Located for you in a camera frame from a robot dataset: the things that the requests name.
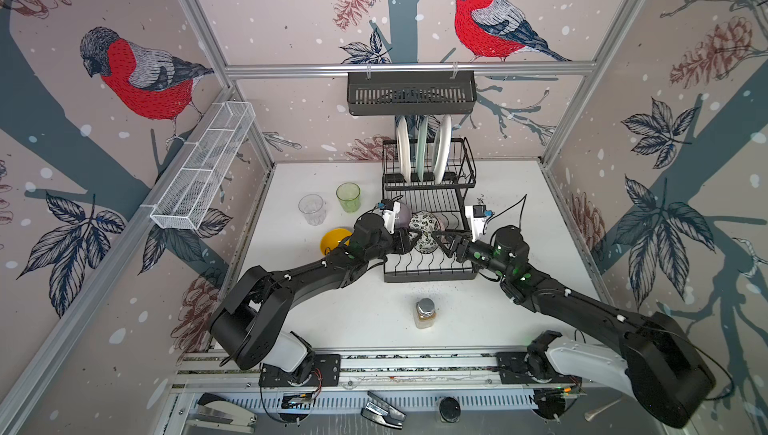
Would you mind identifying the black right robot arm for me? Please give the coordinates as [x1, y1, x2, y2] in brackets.
[431, 226, 715, 429]

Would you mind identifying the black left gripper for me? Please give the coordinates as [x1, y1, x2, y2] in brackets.
[364, 227, 423, 263]

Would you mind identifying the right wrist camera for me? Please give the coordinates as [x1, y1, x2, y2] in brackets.
[465, 204, 493, 242]

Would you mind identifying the lilac bowl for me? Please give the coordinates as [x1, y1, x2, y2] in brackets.
[394, 202, 412, 229]

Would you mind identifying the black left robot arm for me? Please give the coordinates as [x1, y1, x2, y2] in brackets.
[208, 213, 421, 370]

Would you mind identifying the round black cap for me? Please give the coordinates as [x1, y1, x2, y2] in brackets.
[438, 397, 462, 424]

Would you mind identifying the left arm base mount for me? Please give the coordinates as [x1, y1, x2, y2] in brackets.
[258, 352, 341, 388]

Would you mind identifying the black stapler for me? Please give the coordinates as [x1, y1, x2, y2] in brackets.
[360, 391, 407, 430]
[185, 392, 257, 434]

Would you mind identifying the spice jar silver lid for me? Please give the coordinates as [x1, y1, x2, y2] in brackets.
[415, 298, 437, 329]

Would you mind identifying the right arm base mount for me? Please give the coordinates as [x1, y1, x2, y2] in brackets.
[495, 351, 582, 385]

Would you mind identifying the clear glass tumbler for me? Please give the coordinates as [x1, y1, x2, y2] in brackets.
[298, 194, 327, 226]

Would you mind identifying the green glass tumbler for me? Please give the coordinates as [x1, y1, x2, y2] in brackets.
[336, 182, 362, 213]

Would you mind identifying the black stapler centre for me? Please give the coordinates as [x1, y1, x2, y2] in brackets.
[360, 391, 407, 430]

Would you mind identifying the black hanging wall basket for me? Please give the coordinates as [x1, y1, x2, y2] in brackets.
[347, 71, 477, 116]

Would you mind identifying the white wire mesh shelf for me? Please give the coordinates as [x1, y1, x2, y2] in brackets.
[150, 101, 255, 230]

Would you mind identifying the white plate blue rim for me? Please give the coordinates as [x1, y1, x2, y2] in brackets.
[433, 115, 452, 185]

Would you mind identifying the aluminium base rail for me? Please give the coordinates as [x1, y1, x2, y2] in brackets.
[173, 347, 667, 391]

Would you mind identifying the black two-tier dish rack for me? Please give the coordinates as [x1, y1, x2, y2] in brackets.
[382, 138, 476, 283]

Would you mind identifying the black stapler left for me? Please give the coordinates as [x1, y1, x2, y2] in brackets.
[185, 392, 257, 434]

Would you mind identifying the metal spoon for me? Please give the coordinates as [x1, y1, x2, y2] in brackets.
[584, 397, 623, 422]

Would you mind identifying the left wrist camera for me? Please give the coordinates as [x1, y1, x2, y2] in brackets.
[377, 199, 399, 234]

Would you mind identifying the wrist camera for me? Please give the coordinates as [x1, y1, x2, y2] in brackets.
[465, 204, 493, 242]
[377, 199, 399, 234]

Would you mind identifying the pale green plate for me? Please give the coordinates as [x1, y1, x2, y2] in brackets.
[416, 116, 429, 182]

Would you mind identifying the yellow bowl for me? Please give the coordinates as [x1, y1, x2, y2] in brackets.
[320, 227, 352, 255]

